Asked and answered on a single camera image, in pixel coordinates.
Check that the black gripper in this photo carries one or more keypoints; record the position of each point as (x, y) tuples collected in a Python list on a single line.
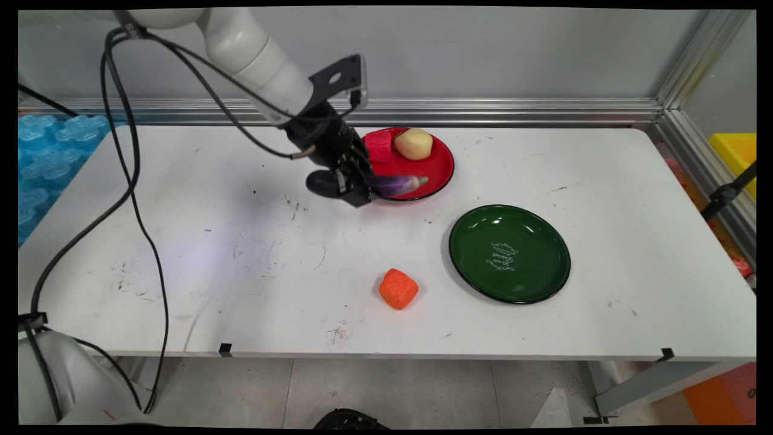
[(329, 142)]

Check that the aluminium frame rail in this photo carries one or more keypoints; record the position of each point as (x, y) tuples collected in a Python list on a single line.
[(700, 157), (483, 112)]

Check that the yellow bin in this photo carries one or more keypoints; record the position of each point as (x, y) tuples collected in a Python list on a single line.
[(737, 154)]

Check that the aluminium frame post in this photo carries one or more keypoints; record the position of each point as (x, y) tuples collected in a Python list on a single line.
[(700, 57)]

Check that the blue foam mat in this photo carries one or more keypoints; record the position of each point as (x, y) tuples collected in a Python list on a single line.
[(48, 163)]

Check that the black round object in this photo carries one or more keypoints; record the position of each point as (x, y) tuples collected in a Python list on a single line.
[(350, 420)]

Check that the orange toy fruit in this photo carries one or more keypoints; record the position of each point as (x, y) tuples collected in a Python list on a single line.
[(398, 290)]

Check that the yellow toy potato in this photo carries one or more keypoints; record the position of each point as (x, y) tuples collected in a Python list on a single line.
[(413, 145)]

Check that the red plate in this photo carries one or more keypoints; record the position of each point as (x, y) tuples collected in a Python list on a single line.
[(438, 166)]

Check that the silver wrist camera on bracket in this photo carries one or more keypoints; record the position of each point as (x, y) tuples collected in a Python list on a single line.
[(341, 78)]

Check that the red toy cube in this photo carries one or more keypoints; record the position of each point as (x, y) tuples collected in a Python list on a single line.
[(379, 148)]

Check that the grey table leg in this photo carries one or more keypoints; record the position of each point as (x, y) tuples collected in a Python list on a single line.
[(652, 383), (148, 374)]

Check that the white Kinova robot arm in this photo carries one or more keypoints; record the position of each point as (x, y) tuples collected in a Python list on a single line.
[(241, 42)]

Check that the purple toy eggplant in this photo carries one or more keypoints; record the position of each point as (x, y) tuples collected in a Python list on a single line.
[(398, 184)]

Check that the green plate with white print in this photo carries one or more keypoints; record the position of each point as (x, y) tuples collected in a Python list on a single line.
[(513, 254)]

